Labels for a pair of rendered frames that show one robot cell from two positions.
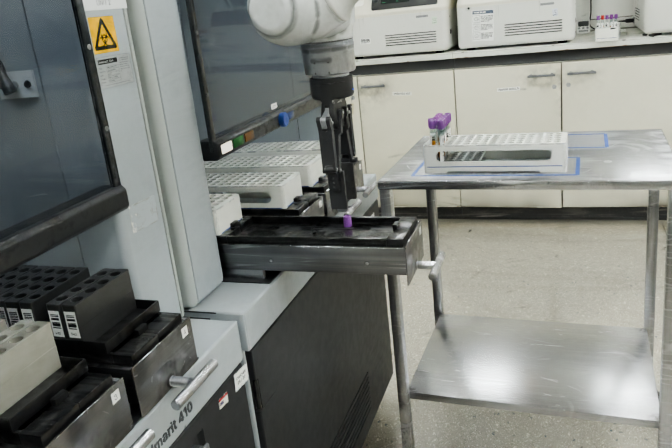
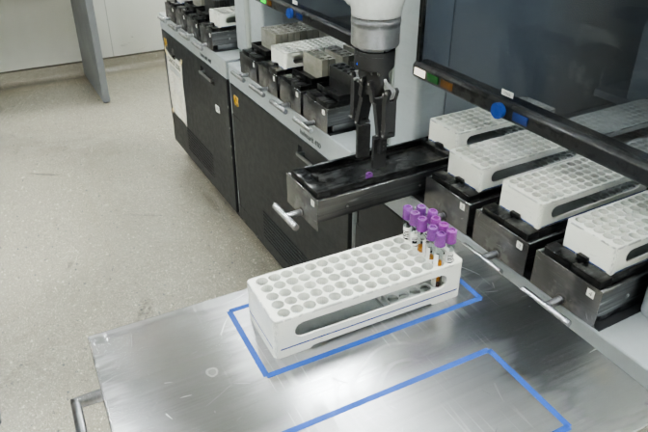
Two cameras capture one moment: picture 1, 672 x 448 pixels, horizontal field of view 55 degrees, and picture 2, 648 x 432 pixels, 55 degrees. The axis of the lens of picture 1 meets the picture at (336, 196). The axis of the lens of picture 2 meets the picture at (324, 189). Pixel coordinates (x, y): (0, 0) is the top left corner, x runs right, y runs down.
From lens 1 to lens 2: 2.03 m
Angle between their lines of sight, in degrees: 114
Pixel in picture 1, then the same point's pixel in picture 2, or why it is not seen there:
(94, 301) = (335, 71)
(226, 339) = (342, 150)
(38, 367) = (316, 71)
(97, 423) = (291, 94)
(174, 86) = (408, 5)
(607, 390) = not seen: outside the picture
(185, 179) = (400, 69)
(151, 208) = not seen: hidden behind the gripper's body
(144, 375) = (306, 102)
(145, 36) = not seen: outside the picture
